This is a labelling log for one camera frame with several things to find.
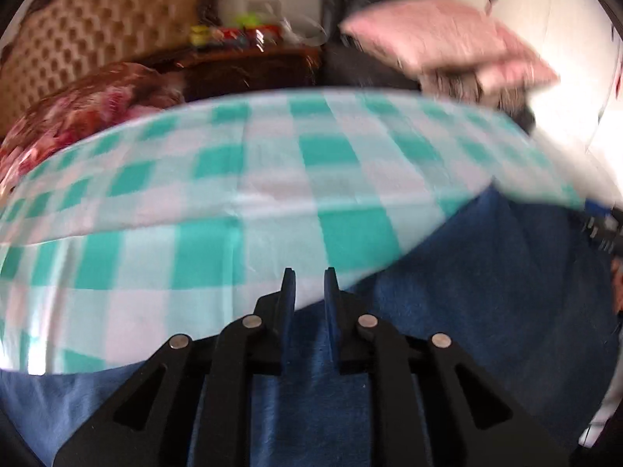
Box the blue denim pants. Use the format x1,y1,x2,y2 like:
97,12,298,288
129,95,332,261
0,187,620,467

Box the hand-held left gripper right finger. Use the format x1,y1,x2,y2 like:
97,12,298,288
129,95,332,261
324,267,571,467

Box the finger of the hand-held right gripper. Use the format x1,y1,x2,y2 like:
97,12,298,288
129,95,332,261
581,197,623,255

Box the dark wooden nightstand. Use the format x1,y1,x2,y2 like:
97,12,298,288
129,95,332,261
160,44,323,104

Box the red floral blanket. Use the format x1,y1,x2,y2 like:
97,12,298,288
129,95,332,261
0,61,188,186

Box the green white checked tablecloth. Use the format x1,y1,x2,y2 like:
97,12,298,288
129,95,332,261
0,86,586,375

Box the white wardrobe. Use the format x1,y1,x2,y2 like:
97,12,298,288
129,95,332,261
445,0,623,205

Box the items on nightstand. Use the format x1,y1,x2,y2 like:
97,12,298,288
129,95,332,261
214,24,284,50

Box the yellow jar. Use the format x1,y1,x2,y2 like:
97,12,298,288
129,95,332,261
190,24,213,50

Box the black leather armchair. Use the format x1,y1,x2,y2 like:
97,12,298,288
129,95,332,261
316,0,536,133

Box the large pink pillow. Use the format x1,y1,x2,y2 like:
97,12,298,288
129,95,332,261
338,0,560,89

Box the tan tufted headboard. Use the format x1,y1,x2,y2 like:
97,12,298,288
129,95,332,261
0,0,225,130

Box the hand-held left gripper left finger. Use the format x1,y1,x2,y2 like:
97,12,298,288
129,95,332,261
53,267,297,467

